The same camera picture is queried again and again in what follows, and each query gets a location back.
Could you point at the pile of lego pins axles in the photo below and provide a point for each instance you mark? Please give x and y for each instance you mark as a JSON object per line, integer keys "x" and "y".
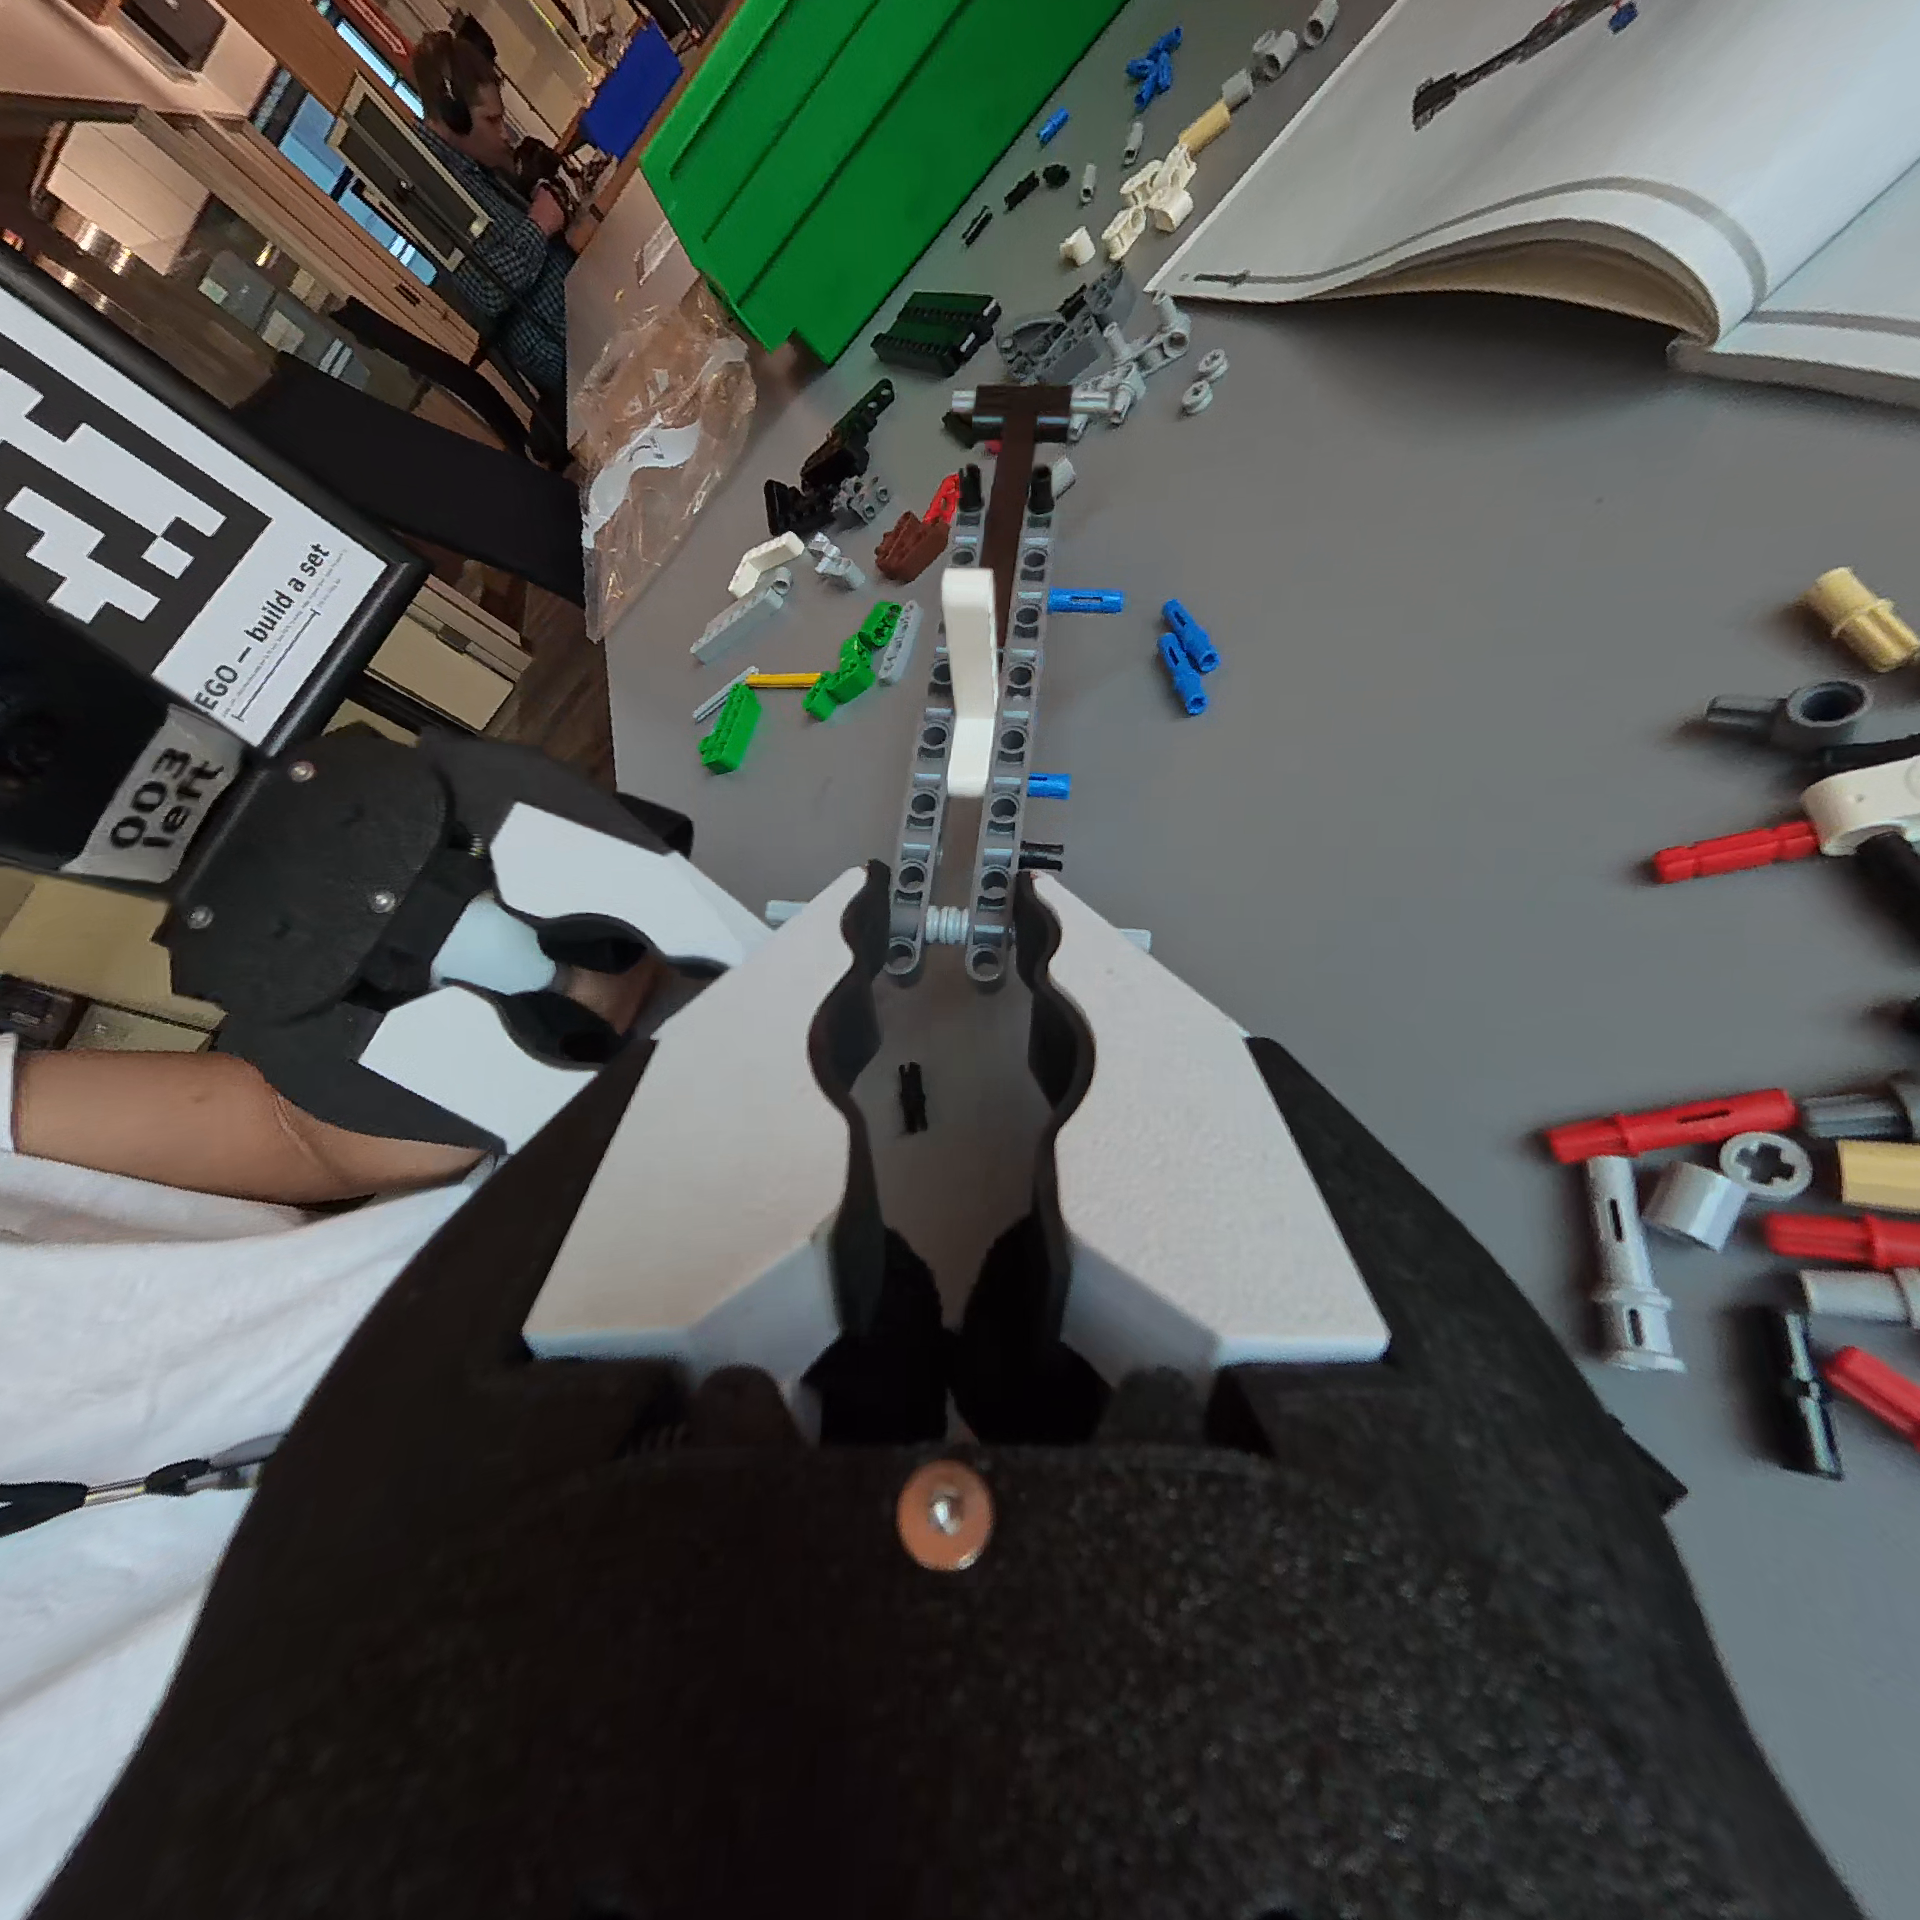
{"x": 1725, "y": 1202}

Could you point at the blue box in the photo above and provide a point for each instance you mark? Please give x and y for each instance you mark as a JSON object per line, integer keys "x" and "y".
{"x": 629, "y": 83}

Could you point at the green lego pieces cluster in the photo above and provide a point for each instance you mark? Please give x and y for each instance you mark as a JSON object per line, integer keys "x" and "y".
{"x": 856, "y": 661}

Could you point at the blue lego pin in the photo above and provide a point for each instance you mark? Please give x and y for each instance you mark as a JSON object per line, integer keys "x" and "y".
{"x": 1182, "y": 682}
{"x": 1193, "y": 629}
{"x": 1088, "y": 601}

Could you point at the clear plastic bag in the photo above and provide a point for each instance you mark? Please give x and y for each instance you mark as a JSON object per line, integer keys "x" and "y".
{"x": 661, "y": 405}

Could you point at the green lego piece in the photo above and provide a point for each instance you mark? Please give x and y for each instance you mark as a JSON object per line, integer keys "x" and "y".
{"x": 730, "y": 733}

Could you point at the black ribbed lego block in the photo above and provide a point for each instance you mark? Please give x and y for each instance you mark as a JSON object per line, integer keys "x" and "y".
{"x": 938, "y": 331}

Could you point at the red lego piece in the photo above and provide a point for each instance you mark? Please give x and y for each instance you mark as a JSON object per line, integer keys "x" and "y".
{"x": 943, "y": 499}

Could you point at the brown lego piece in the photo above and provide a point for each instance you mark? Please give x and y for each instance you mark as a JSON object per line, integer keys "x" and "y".
{"x": 908, "y": 548}

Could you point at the pale short lego beam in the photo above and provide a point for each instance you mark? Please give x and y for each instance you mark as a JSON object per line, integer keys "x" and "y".
{"x": 973, "y": 676}

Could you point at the grey black lego beam assembly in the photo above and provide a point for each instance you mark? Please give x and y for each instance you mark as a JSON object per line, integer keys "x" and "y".
{"x": 926, "y": 781}

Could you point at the white lego piece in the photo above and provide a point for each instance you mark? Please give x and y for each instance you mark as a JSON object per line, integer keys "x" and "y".
{"x": 764, "y": 567}

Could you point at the black bent lego beam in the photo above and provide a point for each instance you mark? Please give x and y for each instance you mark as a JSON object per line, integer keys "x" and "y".
{"x": 825, "y": 482}

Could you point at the light grey lego beam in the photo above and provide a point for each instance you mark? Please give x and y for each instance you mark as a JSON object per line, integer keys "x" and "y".
{"x": 744, "y": 622}

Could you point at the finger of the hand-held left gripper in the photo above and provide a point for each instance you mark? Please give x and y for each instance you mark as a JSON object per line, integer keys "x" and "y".
{"x": 480, "y": 1073}
{"x": 629, "y": 885}

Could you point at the cluster of tan blue lego pieces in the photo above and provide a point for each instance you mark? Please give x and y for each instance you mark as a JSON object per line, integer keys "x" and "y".
{"x": 1154, "y": 196}

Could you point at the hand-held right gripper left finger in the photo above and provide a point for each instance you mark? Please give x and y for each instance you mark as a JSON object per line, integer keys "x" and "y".
{"x": 676, "y": 1202}

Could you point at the person's white shirt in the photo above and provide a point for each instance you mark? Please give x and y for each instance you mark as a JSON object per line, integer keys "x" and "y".
{"x": 120, "y": 1350}

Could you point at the black desk panel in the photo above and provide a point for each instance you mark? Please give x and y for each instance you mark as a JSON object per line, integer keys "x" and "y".
{"x": 436, "y": 482}

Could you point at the black lego pin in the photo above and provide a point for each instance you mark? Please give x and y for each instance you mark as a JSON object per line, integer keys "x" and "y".
{"x": 911, "y": 1097}

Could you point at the cluster of grey lego connectors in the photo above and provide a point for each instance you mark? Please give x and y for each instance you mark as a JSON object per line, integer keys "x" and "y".
{"x": 1110, "y": 346}

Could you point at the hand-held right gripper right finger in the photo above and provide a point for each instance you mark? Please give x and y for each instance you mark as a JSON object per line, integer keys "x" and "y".
{"x": 1214, "y": 1202}

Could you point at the green plastic bin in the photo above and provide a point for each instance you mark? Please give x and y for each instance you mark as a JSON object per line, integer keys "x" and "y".
{"x": 840, "y": 150}

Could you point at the open instruction booklet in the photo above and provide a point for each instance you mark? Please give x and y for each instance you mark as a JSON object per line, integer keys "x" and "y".
{"x": 1500, "y": 166}

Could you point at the person's left forearm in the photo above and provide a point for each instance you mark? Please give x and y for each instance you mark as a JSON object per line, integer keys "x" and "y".
{"x": 194, "y": 1119}

